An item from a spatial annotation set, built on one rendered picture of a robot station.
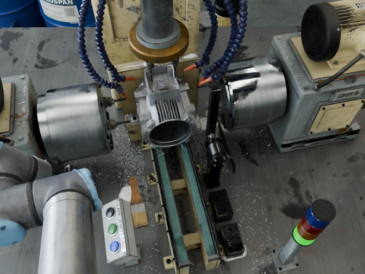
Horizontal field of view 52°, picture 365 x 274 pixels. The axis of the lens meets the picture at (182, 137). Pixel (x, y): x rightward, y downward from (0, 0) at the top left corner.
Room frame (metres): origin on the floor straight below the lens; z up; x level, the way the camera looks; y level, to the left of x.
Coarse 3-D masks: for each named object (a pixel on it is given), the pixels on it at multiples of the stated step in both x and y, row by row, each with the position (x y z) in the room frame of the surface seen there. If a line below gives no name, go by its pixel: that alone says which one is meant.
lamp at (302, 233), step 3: (300, 222) 0.37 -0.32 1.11; (300, 225) 0.37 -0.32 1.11; (297, 228) 0.37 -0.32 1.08; (300, 228) 0.36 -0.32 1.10; (303, 228) 0.36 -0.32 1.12; (300, 231) 0.36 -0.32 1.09; (303, 231) 0.35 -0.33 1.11; (300, 234) 0.35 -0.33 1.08; (303, 234) 0.35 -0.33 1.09; (306, 234) 0.34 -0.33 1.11; (309, 234) 0.34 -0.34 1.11; (318, 234) 0.34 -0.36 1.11; (303, 237) 0.34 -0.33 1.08; (306, 237) 0.34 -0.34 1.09; (309, 237) 0.34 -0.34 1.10; (312, 237) 0.34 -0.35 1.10; (315, 237) 0.34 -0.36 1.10
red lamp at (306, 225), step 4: (304, 216) 0.38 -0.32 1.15; (304, 220) 0.37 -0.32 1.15; (304, 224) 0.36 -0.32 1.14; (308, 224) 0.35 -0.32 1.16; (304, 228) 0.35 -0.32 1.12; (308, 228) 0.35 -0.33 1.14; (312, 228) 0.34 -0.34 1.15; (316, 228) 0.34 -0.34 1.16; (324, 228) 0.34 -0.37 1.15; (308, 232) 0.34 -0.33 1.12; (312, 232) 0.34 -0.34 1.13; (316, 232) 0.34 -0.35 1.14; (320, 232) 0.34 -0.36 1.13
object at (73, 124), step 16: (48, 96) 0.77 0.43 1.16; (64, 96) 0.77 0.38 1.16; (80, 96) 0.77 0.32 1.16; (96, 96) 0.77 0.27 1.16; (48, 112) 0.71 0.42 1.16; (64, 112) 0.71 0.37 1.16; (80, 112) 0.71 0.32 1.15; (96, 112) 0.72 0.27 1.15; (48, 128) 0.67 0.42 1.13; (64, 128) 0.67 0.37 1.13; (80, 128) 0.67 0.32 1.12; (96, 128) 0.68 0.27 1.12; (112, 128) 0.72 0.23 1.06; (48, 144) 0.64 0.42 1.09; (64, 144) 0.64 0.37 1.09; (80, 144) 0.64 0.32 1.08; (96, 144) 0.65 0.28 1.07; (112, 144) 0.71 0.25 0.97; (64, 160) 0.63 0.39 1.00
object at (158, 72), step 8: (144, 72) 0.90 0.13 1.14; (152, 72) 0.92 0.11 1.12; (160, 72) 0.92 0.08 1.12; (168, 72) 0.91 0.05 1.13; (144, 80) 0.90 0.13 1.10; (160, 80) 0.87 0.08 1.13; (168, 80) 0.88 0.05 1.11; (176, 80) 0.86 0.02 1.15; (152, 88) 0.85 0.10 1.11; (160, 88) 0.84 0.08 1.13; (176, 88) 0.82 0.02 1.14; (152, 96) 0.80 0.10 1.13; (160, 96) 0.80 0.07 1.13; (168, 96) 0.81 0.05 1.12; (176, 96) 0.82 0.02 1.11; (152, 104) 0.80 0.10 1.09
